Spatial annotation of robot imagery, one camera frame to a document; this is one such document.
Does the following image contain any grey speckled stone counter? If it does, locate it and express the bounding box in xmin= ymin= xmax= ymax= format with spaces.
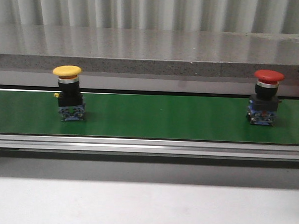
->
xmin=0 ymin=23 xmax=299 ymax=98

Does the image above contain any white pleated curtain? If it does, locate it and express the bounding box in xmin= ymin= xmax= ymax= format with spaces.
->
xmin=0 ymin=0 xmax=299 ymax=34

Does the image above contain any green conveyor belt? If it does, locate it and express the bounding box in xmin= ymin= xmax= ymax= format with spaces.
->
xmin=0 ymin=91 xmax=299 ymax=145

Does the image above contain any aluminium conveyor frame rail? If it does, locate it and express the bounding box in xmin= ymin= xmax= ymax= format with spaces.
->
xmin=0 ymin=134 xmax=299 ymax=169

